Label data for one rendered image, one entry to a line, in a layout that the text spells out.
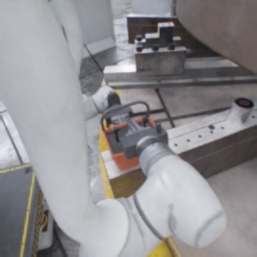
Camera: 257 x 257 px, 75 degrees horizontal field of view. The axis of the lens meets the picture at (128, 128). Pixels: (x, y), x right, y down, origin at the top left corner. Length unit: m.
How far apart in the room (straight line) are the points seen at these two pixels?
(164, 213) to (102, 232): 0.11
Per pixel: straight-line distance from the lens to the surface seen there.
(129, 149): 0.46
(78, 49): 0.78
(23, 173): 1.33
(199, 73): 1.88
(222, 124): 0.89
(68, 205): 0.22
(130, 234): 0.33
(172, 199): 0.32
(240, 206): 1.12
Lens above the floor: 1.26
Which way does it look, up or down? 45 degrees down
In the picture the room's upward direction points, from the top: 6 degrees counter-clockwise
